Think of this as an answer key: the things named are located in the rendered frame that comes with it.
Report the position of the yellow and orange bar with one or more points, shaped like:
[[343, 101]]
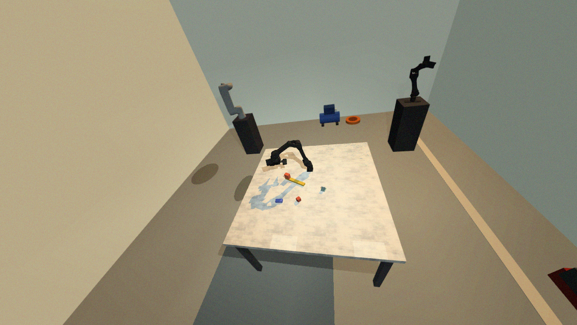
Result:
[[287, 176]]

